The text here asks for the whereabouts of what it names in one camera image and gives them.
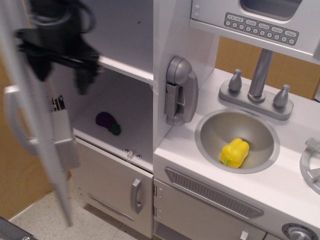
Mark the black case corner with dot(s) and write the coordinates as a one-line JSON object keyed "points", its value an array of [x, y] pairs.
{"points": [[9, 231]]}

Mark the yellow toy bell pepper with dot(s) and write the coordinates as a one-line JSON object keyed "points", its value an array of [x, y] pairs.
{"points": [[234, 153]]}

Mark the silver freezer door handle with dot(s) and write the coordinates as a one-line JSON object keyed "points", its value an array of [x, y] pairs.
{"points": [[136, 206]]}

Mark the silver toy faucet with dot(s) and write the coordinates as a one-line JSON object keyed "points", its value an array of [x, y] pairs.
{"points": [[253, 96]]}

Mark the white toy fridge door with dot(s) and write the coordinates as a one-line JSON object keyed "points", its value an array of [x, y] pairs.
{"points": [[35, 100]]}

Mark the white toy microwave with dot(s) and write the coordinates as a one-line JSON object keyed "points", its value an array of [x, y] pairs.
{"points": [[289, 27]]}

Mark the white toy kitchen cabinet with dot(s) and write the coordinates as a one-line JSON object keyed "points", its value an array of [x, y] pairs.
{"points": [[137, 40]]}

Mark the purple toy eggplant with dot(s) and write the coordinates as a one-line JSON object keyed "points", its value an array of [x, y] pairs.
{"points": [[106, 120]]}

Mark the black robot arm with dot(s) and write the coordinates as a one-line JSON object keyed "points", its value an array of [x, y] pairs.
{"points": [[49, 14]]}

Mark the wooden board panel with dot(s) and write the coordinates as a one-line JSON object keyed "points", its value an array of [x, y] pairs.
{"points": [[23, 178]]}

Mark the silver round sink bowl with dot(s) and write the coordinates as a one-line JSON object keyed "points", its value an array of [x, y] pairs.
{"points": [[219, 128]]}

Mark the silver toy wall phone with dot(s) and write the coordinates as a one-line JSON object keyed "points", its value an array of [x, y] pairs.
{"points": [[181, 97]]}

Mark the silver oven knob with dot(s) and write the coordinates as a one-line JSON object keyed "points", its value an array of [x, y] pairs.
{"points": [[295, 231]]}

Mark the silver oven vent panel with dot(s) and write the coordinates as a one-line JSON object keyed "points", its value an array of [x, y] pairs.
{"points": [[213, 195]]}

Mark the white toy oven door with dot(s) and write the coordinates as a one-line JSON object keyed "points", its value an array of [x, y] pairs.
{"points": [[180, 216]]}

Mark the silver fridge door handle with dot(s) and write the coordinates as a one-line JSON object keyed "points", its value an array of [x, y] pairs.
{"points": [[11, 107]]}

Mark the white toy freezer door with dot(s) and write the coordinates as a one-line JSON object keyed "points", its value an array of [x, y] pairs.
{"points": [[104, 181]]}

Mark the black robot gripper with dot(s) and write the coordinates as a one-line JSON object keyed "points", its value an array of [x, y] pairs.
{"points": [[61, 45]]}

